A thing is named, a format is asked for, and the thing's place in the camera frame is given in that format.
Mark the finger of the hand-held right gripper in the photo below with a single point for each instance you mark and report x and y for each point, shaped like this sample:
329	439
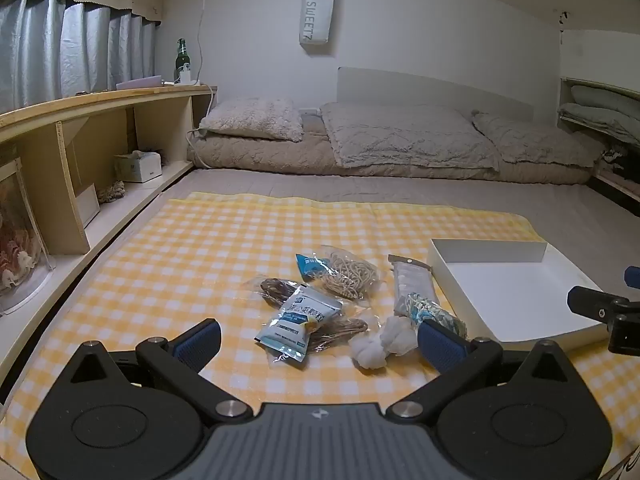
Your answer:
632	279
592	302

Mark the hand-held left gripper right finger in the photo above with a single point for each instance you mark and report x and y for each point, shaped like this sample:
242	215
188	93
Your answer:
440	347

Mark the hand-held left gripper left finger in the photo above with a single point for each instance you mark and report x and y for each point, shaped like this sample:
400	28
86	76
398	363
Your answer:
197	345

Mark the blue patterned cloth bundle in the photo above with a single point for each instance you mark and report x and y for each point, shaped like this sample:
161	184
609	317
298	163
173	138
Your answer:
435	312

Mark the white cotton wad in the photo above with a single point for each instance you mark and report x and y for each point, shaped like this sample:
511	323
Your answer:
382	342

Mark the clear pack of cotton pads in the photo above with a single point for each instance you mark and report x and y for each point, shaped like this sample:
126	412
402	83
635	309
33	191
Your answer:
411	282

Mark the white cardboard box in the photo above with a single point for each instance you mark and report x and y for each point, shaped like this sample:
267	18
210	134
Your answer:
505	300

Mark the blue and white packet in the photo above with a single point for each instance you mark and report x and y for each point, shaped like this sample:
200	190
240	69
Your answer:
295	321

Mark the yellow checkered blanket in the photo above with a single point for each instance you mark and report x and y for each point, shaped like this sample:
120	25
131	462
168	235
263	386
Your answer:
200	240

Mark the dark cloth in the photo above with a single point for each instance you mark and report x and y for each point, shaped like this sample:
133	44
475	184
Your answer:
620	160

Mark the small blue packet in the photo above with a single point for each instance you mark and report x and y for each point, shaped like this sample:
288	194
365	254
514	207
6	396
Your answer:
307	264

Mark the folded grey bedding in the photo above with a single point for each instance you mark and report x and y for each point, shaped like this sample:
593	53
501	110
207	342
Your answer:
600	112

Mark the long fuzzy beige pillow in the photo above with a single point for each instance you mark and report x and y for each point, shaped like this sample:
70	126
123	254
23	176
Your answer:
535	140

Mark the white tissue box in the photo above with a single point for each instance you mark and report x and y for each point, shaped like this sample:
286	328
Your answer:
139	166

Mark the folded beige comforter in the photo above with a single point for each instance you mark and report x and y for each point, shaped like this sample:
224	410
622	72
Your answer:
260	155

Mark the large quilted beige pillow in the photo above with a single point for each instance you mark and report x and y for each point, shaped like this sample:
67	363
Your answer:
405	135

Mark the white shelf unit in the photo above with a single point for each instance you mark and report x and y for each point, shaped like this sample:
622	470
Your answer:
590	55

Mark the small fuzzy beige pillow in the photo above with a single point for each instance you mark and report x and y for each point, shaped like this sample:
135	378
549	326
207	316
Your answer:
255	117

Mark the wooden bedside shelf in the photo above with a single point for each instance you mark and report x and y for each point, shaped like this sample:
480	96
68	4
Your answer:
100	105

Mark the white charger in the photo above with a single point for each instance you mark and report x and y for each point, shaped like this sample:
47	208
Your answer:
187	77

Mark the pink flat box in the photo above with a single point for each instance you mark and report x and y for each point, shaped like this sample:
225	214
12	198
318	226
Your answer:
140	82

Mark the green glass bottle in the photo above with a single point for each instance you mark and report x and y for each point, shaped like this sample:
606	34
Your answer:
181	60

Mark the grey curtain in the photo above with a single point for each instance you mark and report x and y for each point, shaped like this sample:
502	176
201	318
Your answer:
75	55

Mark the white hanging tote bag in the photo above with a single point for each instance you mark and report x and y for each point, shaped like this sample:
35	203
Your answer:
316	15

